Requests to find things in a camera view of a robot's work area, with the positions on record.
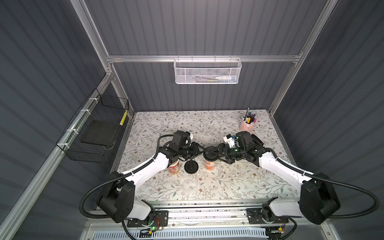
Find pens in pink cup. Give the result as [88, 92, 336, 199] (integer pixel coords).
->
[243, 108, 257, 125]

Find white wire mesh basket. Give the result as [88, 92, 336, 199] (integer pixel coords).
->
[173, 58, 242, 85]

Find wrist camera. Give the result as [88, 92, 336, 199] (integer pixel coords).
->
[223, 131, 255, 149]
[172, 131, 193, 148]

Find paper milk tea cup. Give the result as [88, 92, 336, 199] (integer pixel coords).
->
[168, 161, 180, 175]
[205, 161, 216, 171]

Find black wire wall basket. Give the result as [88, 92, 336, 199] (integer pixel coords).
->
[57, 91, 130, 164]

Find pens in white basket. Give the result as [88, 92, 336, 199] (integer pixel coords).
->
[192, 76, 238, 84]

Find black cup lid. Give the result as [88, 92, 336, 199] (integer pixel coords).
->
[184, 160, 199, 175]
[203, 146, 219, 162]

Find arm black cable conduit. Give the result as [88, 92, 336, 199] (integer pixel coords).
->
[78, 134, 175, 240]
[263, 146, 381, 220]

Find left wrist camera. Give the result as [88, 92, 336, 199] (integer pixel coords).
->
[172, 131, 193, 148]

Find black pad in basket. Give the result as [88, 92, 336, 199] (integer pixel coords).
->
[81, 121, 120, 147]

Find floral patterned table mat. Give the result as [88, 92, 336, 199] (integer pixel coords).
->
[118, 110, 298, 201]

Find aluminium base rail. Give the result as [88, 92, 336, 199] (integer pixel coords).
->
[80, 199, 338, 240]

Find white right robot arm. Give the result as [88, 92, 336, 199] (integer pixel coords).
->
[204, 143, 341, 225]

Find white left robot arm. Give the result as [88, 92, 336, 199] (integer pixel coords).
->
[97, 142, 205, 224]

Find yellow tag on basket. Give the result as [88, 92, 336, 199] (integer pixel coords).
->
[119, 110, 128, 126]

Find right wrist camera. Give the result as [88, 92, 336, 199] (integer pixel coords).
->
[223, 131, 255, 149]

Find pink pen holder cup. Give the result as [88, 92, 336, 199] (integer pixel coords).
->
[239, 121, 255, 133]

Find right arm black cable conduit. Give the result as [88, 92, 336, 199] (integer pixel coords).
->
[263, 146, 381, 220]

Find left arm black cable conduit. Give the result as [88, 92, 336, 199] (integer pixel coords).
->
[78, 134, 175, 240]

